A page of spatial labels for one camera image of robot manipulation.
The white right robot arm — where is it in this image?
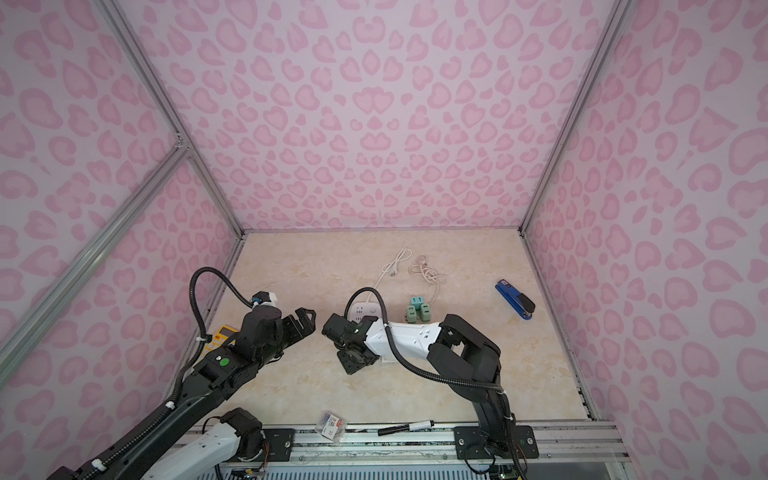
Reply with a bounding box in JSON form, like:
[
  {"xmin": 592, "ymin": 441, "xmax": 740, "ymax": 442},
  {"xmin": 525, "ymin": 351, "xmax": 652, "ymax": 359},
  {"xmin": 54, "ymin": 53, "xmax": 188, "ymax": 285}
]
[{"xmin": 322, "ymin": 287, "xmax": 518, "ymax": 459}]

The blue stapler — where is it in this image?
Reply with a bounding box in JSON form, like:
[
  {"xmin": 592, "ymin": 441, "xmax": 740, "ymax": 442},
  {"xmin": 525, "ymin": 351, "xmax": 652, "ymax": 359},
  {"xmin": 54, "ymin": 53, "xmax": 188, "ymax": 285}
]
[{"xmin": 495, "ymin": 279, "xmax": 536, "ymax": 320}]

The aluminium frame post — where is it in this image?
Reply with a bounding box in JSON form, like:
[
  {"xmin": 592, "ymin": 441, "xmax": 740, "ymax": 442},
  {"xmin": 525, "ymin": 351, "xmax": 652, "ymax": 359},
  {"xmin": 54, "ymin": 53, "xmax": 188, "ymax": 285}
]
[
  {"xmin": 518, "ymin": 0, "xmax": 637, "ymax": 238},
  {"xmin": 93, "ymin": 0, "xmax": 246, "ymax": 239}
]

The green charger plug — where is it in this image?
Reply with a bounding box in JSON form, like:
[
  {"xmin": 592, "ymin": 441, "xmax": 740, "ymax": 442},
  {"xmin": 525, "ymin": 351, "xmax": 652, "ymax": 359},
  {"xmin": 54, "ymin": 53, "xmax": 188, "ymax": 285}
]
[
  {"xmin": 418, "ymin": 304, "xmax": 432, "ymax": 323},
  {"xmin": 405, "ymin": 305, "xmax": 419, "ymax": 324}
]

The black marker pen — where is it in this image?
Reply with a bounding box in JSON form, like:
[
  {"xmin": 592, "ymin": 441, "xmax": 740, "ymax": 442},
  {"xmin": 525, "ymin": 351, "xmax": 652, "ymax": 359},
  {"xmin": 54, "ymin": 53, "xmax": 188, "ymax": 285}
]
[{"xmin": 377, "ymin": 420, "xmax": 435, "ymax": 437}]

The pink power cord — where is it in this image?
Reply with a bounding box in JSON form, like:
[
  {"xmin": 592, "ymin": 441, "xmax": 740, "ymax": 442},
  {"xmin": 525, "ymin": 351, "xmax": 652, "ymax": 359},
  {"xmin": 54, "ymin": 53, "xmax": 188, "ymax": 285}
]
[{"xmin": 407, "ymin": 255, "xmax": 448, "ymax": 304}]

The white square power strip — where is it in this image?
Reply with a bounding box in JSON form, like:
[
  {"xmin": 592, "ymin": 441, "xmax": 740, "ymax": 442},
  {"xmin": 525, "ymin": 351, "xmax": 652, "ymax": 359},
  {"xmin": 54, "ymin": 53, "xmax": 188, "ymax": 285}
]
[{"xmin": 347, "ymin": 302, "xmax": 381, "ymax": 323}]

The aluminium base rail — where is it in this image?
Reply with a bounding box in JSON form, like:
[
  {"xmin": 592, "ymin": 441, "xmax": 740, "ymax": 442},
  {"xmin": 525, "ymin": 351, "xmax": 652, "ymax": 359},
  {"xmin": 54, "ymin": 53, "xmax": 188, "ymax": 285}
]
[{"xmin": 119, "ymin": 419, "xmax": 637, "ymax": 480}]

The aluminium frame post right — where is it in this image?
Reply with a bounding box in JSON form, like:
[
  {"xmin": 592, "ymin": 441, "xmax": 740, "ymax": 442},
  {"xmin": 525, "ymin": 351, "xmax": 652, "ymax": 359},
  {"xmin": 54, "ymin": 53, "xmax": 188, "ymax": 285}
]
[{"xmin": 518, "ymin": 0, "xmax": 637, "ymax": 238}]

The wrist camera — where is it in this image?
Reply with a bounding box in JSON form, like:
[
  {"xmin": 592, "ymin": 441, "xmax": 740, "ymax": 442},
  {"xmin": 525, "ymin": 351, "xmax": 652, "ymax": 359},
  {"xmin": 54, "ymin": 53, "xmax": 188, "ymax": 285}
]
[
  {"xmin": 322, "ymin": 314, "xmax": 359, "ymax": 349},
  {"xmin": 251, "ymin": 291, "xmax": 277, "ymax": 308}
]

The aluminium diagonal frame bar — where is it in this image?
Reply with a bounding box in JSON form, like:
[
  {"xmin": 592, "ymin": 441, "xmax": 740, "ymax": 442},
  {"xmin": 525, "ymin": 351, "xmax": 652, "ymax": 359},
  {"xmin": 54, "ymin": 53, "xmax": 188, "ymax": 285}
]
[{"xmin": 1, "ymin": 142, "xmax": 189, "ymax": 385}]

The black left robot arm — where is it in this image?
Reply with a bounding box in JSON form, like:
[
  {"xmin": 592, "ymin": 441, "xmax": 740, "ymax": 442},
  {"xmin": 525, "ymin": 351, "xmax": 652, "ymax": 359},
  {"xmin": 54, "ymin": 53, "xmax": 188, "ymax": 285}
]
[{"xmin": 49, "ymin": 267, "xmax": 317, "ymax": 479}]

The yellow calculator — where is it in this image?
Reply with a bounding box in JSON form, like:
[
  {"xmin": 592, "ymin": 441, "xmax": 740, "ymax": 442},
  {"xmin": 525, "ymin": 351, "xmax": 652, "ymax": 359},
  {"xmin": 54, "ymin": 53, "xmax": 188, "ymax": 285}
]
[{"xmin": 204, "ymin": 325, "xmax": 239, "ymax": 353}]

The white power cord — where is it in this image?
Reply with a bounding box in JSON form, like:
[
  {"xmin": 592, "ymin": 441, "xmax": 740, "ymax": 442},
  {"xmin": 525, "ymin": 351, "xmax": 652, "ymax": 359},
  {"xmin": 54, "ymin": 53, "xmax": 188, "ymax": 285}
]
[{"xmin": 371, "ymin": 247, "xmax": 414, "ymax": 295}]

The small clear plastic box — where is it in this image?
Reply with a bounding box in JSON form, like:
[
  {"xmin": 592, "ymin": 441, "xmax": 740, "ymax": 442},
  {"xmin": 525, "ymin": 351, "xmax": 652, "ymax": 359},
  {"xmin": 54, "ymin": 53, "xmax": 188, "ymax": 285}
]
[{"xmin": 314, "ymin": 411, "xmax": 347, "ymax": 443}]

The aluminium frame post left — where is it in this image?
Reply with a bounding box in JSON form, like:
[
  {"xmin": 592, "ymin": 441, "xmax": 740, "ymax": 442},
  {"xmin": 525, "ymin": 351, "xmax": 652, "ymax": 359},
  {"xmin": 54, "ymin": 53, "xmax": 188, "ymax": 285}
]
[{"xmin": 93, "ymin": 0, "xmax": 246, "ymax": 239}]

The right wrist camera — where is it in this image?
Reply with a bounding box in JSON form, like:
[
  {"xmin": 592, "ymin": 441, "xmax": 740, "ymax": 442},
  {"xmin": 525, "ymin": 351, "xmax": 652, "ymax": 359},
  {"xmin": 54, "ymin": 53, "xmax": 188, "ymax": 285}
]
[{"xmin": 322, "ymin": 314, "xmax": 359, "ymax": 349}]

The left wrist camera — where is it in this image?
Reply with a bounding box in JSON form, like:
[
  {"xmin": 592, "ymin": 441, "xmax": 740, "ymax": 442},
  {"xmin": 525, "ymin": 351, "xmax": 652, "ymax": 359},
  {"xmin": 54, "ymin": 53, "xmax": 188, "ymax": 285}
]
[{"xmin": 251, "ymin": 291, "xmax": 277, "ymax": 308}]

